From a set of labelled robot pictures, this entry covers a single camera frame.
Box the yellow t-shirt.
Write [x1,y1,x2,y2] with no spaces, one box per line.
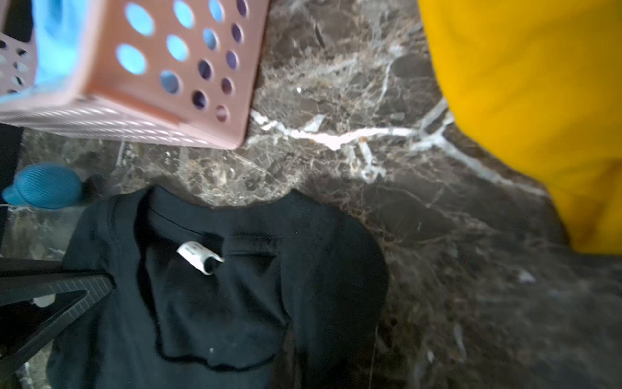
[420,1,621,254]

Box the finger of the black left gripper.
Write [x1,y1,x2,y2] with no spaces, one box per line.
[1,259,114,377]

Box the pink plastic basket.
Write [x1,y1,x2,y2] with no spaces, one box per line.
[1,1,269,150]

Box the black t-shirt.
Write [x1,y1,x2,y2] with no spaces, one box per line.
[46,186,389,388]

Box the light blue t-shirt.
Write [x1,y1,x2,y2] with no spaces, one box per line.
[0,0,229,105]

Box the blue toy microphone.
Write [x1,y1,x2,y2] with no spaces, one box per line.
[2,163,84,210]

